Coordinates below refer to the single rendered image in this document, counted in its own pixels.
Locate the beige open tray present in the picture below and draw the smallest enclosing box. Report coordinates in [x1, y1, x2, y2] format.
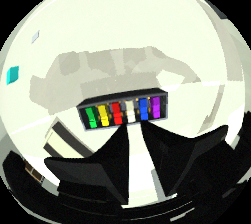
[41, 121, 94, 158]

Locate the small teal block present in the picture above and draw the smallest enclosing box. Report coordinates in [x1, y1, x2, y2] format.
[6, 66, 19, 84]

